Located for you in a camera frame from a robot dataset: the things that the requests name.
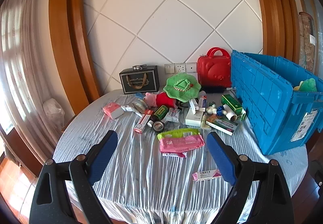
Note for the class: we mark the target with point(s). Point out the black gift box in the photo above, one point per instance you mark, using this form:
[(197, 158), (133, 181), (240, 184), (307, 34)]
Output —
[(138, 80)]

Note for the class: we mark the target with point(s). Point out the green red book box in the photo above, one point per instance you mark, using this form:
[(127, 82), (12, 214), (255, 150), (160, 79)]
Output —
[(222, 124)]

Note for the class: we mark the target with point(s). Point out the small silver metal object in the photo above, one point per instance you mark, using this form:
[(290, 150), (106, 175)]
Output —
[(138, 66)]

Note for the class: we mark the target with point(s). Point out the pink tissue pack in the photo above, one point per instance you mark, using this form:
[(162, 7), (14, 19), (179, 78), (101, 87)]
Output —
[(111, 108)]

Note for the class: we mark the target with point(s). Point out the white tube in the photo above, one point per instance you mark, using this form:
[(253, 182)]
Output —
[(193, 106)]

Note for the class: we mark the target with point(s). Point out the white pipe fitting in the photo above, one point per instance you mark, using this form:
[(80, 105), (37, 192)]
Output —
[(233, 114)]

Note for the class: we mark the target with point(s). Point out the white toy figure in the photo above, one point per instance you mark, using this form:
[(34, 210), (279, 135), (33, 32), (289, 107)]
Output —
[(211, 108)]

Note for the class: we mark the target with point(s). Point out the clear packing tape roll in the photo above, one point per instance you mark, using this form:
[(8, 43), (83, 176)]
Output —
[(138, 106)]

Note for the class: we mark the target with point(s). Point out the white wall socket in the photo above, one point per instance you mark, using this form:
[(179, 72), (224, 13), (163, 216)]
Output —
[(180, 67)]

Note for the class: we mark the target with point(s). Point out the blue plastic crate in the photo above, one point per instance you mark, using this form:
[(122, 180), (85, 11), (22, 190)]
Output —
[(265, 103)]

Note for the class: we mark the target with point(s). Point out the long white pink box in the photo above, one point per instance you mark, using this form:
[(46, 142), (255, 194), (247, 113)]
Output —
[(142, 122)]

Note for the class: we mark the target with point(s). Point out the green yellow plush toy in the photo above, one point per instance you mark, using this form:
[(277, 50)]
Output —
[(309, 85)]

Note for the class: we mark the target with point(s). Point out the white cardboard box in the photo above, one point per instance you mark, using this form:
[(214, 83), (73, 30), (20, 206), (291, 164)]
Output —
[(193, 118)]

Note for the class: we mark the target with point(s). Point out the curved wooden wall frame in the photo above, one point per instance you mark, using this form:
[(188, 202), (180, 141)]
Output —
[(275, 12), (68, 37)]

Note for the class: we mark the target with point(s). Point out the clear plastic bag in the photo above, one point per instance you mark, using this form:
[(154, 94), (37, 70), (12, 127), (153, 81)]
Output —
[(53, 113)]

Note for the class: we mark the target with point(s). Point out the green cardboard box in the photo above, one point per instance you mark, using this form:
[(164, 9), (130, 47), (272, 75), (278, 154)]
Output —
[(231, 102)]

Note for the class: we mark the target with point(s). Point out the pink ointment box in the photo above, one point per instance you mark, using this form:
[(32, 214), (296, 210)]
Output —
[(205, 175)]

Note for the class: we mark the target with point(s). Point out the sheer white curtain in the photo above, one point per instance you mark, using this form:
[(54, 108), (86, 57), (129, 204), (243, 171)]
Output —
[(20, 62)]

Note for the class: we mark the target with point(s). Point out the clear plastic packet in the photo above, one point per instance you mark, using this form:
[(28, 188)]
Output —
[(204, 125)]

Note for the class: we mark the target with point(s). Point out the round desktop with striped tablecloth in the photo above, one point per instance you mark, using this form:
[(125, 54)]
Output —
[(136, 176)]

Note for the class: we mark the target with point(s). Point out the white medicine packet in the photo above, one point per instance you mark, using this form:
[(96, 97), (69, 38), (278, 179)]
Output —
[(172, 114)]

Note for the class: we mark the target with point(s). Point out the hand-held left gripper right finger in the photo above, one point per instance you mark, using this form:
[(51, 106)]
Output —
[(222, 158)]

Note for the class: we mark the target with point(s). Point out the pink wet wipes pack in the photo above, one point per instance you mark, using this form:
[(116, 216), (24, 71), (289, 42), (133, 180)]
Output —
[(181, 143)]

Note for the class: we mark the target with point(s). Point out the green tin can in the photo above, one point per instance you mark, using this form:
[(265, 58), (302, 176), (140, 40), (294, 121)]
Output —
[(161, 112)]

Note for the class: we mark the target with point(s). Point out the white red toothpaste box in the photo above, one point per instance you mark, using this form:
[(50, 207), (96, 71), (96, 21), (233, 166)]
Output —
[(202, 101)]

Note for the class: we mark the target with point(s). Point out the silver foil sachet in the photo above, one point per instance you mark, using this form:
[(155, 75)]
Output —
[(128, 108)]

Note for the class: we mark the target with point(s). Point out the rolled patterned carpet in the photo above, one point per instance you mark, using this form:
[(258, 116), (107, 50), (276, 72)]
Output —
[(306, 42)]

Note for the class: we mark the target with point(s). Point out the blue white toy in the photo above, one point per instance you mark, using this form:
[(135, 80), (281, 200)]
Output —
[(220, 110)]

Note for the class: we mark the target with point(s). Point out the green plush hat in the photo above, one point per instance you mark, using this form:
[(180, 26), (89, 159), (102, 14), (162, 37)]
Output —
[(181, 88)]

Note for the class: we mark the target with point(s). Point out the small white flat packet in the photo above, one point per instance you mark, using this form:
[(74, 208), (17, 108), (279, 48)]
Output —
[(174, 155)]

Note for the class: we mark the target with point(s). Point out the black tape roll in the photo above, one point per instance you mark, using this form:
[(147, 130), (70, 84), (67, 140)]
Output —
[(158, 126)]

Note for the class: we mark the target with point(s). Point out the red toy suitcase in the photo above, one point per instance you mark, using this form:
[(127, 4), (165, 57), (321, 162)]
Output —
[(212, 70)]

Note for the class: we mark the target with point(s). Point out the pink pig plush toy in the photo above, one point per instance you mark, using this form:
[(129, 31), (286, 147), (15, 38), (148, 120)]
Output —
[(161, 99)]

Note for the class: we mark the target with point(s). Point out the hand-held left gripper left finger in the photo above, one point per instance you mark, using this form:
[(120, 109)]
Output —
[(103, 156)]

